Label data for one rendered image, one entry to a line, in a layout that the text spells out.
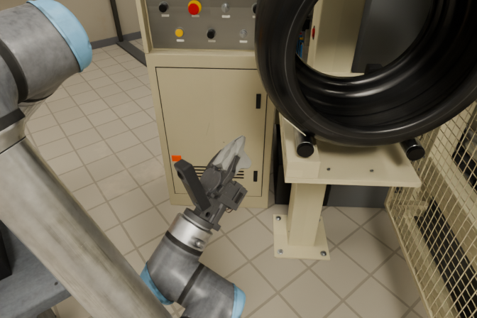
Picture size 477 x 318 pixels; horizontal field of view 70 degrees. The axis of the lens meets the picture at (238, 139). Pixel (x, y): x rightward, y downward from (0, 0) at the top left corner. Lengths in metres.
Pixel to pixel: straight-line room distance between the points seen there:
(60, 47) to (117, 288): 0.35
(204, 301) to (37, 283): 0.53
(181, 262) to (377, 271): 1.25
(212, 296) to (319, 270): 1.08
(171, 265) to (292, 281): 1.03
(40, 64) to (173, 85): 1.03
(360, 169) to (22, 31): 0.85
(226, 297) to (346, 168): 0.50
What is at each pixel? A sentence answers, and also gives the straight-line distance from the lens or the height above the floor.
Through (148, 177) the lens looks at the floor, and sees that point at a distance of 2.20.
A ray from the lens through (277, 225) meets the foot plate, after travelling 1.87.
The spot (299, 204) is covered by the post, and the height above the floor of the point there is 0.31.
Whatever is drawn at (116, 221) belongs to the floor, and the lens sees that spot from 2.00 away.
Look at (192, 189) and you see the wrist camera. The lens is 0.71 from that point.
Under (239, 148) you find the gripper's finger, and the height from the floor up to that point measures 0.99.
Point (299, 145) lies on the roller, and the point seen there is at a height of 0.92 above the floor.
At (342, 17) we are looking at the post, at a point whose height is 1.13.
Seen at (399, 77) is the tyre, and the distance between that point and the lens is 1.14.
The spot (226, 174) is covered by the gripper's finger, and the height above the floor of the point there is 0.96.
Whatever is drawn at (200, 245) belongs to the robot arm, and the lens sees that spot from 0.75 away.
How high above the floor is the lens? 1.45
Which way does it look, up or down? 36 degrees down
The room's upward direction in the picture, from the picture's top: straight up
